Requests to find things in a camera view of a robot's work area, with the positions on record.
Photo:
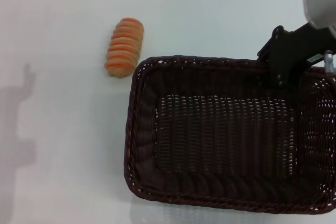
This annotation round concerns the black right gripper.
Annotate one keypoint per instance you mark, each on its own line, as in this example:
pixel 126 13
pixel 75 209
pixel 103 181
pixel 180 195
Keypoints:
pixel 307 48

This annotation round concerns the dark brown woven basket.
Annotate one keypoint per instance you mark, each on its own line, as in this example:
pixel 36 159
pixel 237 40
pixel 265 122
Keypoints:
pixel 223 134

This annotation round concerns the orange striped bread loaf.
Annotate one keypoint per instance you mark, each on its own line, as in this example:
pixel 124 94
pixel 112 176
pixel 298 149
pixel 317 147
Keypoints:
pixel 123 48

